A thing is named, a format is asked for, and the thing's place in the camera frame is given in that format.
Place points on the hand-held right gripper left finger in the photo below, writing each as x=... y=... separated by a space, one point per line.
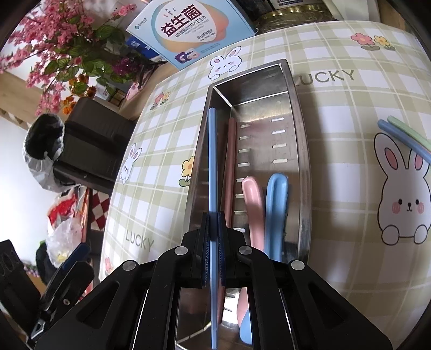
x=205 y=250

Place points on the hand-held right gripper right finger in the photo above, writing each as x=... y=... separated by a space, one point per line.
x=222 y=252

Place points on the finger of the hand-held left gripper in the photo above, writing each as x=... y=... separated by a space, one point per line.
x=69 y=282
x=76 y=255

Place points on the pink spoon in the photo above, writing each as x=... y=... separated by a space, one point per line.
x=253 y=208

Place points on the blue spoon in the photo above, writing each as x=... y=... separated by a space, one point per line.
x=274 y=208

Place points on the blue chopstick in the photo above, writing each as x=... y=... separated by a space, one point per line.
x=213 y=168
x=404 y=138

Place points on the pink chopstick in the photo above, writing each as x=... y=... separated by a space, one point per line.
x=230 y=161

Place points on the stainless steel perforated tray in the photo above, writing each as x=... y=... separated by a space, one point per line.
x=256 y=151

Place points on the green chopstick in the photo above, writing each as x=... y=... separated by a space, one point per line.
x=410 y=129

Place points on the clear plastic bag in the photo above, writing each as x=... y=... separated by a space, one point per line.
x=62 y=239

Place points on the black chair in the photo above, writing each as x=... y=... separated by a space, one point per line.
x=94 y=141

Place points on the checked rabbit print tablecloth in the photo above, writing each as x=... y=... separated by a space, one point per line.
x=336 y=218

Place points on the pink cloth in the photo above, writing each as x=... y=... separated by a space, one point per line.
x=132 y=92

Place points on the pink blossom artificial plant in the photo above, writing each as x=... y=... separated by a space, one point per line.
x=67 y=50

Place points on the blue and white carton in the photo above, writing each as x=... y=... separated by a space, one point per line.
x=144 y=48

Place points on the light blue printed box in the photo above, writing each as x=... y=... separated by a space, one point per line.
x=192 y=30

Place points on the gold metal tray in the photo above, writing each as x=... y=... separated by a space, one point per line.
x=289 y=20

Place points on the white and blue small box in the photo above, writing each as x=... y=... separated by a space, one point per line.
x=296 y=3

